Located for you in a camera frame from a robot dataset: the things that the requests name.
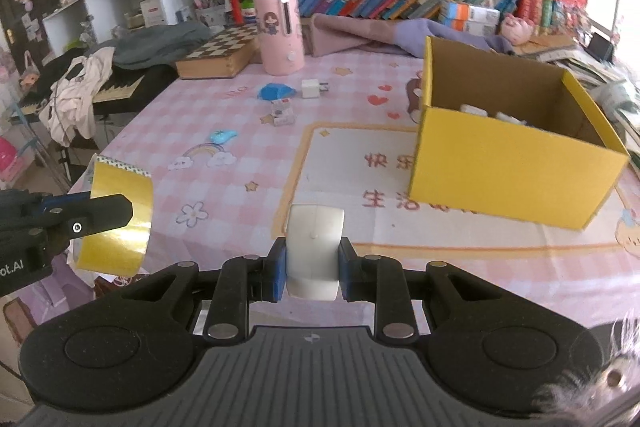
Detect set of thick hardcover books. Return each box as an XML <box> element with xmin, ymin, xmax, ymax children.
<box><xmin>517</xmin><ymin>0</ymin><xmax>567</xmax><ymax>36</ymax></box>

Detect fuzzy grey sleeve cuff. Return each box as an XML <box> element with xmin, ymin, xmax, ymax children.
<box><xmin>536</xmin><ymin>317</ymin><xmax>640</xmax><ymax>427</ymax></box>

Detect pink checked tablecloth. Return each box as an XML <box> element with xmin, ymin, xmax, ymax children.
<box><xmin>67</xmin><ymin>49</ymin><xmax>640</xmax><ymax>339</ymax></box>

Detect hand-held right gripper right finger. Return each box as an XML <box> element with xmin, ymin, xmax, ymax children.
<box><xmin>337</xmin><ymin>237</ymin><xmax>511</xmax><ymax>342</ymax></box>

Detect pile of papers and booklets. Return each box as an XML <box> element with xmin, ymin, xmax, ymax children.
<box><xmin>515</xmin><ymin>34</ymin><xmax>640</xmax><ymax>175</ymax></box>

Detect grey cloth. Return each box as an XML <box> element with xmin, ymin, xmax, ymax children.
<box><xmin>87</xmin><ymin>21</ymin><xmax>216</xmax><ymax>70</ymax></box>

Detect orange blue white box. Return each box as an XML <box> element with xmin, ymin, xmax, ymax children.
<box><xmin>442</xmin><ymin>1</ymin><xmax>501</xmax><ymax>24</ymax></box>
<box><xmin>439</xmin><ymin>18</ymin><xmax>499</xmax><ymax>37</ymax></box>

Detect yellow tape roll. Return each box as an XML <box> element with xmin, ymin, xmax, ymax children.
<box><xmin>74</xmin><ymin>154</ymin><xmax>153</xmax><ymax>278</ymax></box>

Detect lavender cloth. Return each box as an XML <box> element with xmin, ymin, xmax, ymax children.
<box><xmin>390</xmin><ymin>18</ymin><xmax>517</xmax><ymax>58</ymax></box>

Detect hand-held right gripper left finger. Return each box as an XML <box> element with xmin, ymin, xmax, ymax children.
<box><xmin>120</xmin><ymin>237</ymin><xmax>288</xmax><ymax>342</ymax></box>

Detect yellow cardboard box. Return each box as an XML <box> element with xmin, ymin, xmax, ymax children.
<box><xmin>409</xmin><ymin>36</ymin><xmax>630</xmax><ymax>231</ymax></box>

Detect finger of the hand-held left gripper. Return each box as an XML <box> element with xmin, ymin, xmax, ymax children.
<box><xmin>22</xmin><ymin>194</ymin><xmax>94</xmax><ymax>219</ymax></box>
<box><xmin>34</xmin><ymin>193</ymin><xmax>134</xmax><ymax>254</ymax></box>

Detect white box with red label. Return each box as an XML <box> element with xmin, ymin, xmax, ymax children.
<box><xmin>140</xmin><ymin>0</ymin><xmax>168</xmax><ymax>28</ymax></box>

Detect mauve pink cloth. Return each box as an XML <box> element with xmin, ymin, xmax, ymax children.
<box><xmin>300</xmin><ymin>13</ymin><xmax>431</xmax><ymax>58</ymax></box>

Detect white printed plastic bag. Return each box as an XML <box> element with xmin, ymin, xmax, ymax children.
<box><xmin>595</xmin><ymin>79</ymin><xmax>640</xmax><ymax>118</ymax></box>

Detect cream garment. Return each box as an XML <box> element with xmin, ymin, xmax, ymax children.
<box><xmin>39</xmin><ymin>47</ymin><xmax>117</xmax><ymax>148</ymax></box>

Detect pink pig toy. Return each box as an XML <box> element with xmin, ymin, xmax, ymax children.
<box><xmin>500</xmin><ymin>14</ymin><xmax>534</xmax><ymax>46</ymax></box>

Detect small patterned cube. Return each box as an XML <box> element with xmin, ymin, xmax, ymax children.
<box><xmin>270</xmin><ymin>98</ymin><xmax>295</xmax><ymax>127</ymax></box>

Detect cup of brushes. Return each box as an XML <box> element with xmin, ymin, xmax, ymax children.
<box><xmin>193</xmin><ymin>0</ymin><xmax>227</xmax><ymax>28</ymax></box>

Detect black phone stand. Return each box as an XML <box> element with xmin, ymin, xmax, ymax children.
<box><xmin>586</xmin><ymin>32</ymin><xmax>615</xmax><ymax>62</ymax></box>

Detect black piano keyboard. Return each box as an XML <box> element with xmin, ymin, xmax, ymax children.
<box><xmin>10</xmin><ymin>71</ymin><xmax>147</xmax><ymax>128</ymax></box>

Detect blue pack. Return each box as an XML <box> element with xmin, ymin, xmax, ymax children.
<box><xmin>257</xmin><ymin>82</ymin><xmax>296</xmax><ymax>102</ymax></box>

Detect wooden chess box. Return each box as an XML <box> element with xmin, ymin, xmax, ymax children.
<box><xmin>175</xmin><ymin>23</ymin><xmax>261</xmax><ymax>80</ymax></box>

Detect white computer mouse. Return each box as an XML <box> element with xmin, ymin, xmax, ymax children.
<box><xmin>284</xmin><ymin>204</ymin><xmax>346</xmax><ymax>301</ymax></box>

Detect acrylic character standees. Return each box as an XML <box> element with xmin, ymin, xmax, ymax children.
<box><xmin>565</xmin><ymin>2</ymin><xmax>597</xmax><ymax>44</ymax></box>

